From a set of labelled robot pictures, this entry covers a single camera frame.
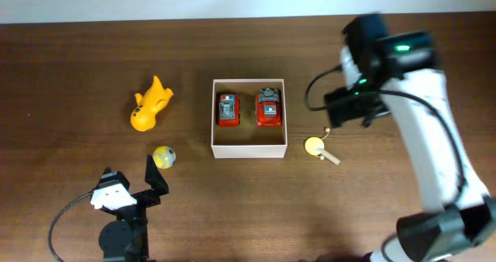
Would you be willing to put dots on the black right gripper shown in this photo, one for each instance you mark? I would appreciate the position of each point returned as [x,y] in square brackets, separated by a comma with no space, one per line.
[347,107]

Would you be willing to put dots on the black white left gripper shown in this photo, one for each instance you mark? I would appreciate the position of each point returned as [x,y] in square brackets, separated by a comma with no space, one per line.
[152,196]

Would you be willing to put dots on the yellow wooden rattle drum toy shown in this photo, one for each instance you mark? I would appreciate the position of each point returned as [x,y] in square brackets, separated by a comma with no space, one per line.
[315,146]

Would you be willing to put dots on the red toy fire truck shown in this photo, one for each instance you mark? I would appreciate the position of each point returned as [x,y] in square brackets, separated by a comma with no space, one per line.
[268,107]

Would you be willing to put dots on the red toy car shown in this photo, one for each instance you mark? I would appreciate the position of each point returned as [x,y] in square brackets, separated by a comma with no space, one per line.
[228,110]

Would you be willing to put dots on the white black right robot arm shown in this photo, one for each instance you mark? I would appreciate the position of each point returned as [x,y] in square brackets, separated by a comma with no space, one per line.
[401,76]

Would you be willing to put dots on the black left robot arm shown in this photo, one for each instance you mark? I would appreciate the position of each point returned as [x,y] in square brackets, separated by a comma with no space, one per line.
[126,238]

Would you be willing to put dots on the yellow grey toy ball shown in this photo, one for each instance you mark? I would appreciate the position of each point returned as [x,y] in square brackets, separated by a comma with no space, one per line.
[164,157]

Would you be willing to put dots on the orange toy fish figure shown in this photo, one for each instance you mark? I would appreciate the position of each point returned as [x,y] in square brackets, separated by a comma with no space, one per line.
[148,105]

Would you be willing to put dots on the white open cardboard box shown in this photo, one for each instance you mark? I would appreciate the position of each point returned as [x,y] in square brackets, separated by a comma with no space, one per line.
[247,140]

